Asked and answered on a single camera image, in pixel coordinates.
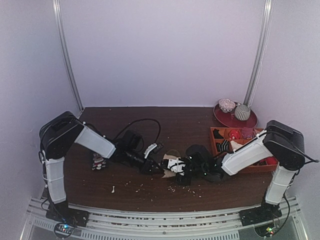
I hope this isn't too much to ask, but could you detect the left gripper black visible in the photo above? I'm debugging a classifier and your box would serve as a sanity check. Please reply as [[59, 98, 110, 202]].
[[125, 149, 164, 176]]

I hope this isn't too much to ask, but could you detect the cream striped knitted sock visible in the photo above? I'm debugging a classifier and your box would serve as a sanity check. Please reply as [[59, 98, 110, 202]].
[[161, 149, 181, 179]]

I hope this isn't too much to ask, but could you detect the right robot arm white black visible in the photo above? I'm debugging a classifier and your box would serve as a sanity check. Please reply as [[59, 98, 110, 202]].
[[167, 120, 306, 221]]

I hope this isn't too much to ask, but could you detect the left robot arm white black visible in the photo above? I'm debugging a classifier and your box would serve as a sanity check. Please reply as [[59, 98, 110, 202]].
[[38, 111, 164, 222]]

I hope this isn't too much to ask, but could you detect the black white striped sock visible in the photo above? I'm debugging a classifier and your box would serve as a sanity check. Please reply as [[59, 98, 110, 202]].
[[215, 139, 230, 152]]

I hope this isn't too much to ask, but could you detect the black sock in tray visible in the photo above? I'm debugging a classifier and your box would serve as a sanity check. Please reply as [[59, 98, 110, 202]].
[[212, 128, 225, 139]]

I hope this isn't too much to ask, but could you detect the wooden compartment tray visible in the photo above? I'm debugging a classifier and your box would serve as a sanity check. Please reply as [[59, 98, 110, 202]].
[[210, 127, 279, 176]]

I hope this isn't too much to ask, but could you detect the dark teal patterned sock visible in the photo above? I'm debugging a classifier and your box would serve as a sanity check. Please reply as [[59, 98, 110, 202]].
[[91, 153, 106, 171]]

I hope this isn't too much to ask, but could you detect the cream sock in tray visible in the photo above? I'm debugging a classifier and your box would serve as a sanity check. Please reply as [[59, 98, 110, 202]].
[[230, 140, 243, 151]]

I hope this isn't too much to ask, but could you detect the red sock in tray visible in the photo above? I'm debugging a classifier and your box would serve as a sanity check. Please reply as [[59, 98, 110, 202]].
[[228, 129, 241, 140]]

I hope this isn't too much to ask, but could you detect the red round plate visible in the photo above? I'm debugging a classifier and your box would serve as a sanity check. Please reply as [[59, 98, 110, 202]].
[[213, 102, 258, 129]]

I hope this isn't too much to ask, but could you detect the purple sock in tray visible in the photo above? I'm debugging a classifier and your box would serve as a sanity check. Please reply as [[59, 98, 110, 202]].
[[240, 127, 257, 140]]

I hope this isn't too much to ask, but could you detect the white dotted bowl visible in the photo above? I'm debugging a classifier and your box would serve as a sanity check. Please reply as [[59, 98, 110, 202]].
[[218, 98, 236, 113]]

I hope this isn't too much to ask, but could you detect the grey striped cup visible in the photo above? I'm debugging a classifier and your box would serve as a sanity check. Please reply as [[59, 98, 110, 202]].
[[234, 104, 251, 121]]

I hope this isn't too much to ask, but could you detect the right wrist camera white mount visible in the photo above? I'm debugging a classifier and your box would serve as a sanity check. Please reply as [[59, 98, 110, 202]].
[[167, 158, 186, 176]]

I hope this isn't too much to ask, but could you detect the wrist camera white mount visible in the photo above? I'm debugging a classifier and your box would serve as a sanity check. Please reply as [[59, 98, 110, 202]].
[[167, 158, 186, 176], [143, 143, 158, 159]]

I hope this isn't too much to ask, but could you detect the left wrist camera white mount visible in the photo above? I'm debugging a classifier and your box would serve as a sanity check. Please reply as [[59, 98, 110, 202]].
[[143, 143, 158, 159]]

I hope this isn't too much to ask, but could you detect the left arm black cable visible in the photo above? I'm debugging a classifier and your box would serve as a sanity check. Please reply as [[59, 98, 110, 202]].
[[113, 118, 162, 151]]

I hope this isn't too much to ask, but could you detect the aluminium front rail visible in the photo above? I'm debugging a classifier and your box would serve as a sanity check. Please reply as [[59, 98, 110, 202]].
[[18, 197, 311, 240]]

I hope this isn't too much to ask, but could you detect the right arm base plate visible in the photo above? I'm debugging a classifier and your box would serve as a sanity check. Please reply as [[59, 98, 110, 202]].
[[238, 205, 282, 227]]

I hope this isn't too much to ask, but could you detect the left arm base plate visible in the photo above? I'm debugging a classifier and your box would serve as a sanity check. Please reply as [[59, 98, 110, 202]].
[[45, 208, 90, 227]]

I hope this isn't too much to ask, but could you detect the right aluminium frame post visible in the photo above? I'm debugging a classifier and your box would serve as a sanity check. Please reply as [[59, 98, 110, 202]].
[[243, 0, 273, 108]]

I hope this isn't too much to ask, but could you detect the aluminium frame post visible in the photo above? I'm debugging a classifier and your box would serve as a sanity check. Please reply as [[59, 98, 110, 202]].
[[243, 0, 273, 108], [52, 0, 84, 113]]

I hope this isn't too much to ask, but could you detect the left aluminium frame post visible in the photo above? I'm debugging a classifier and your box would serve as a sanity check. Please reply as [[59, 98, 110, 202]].
[[52, 0, 84, 113]]

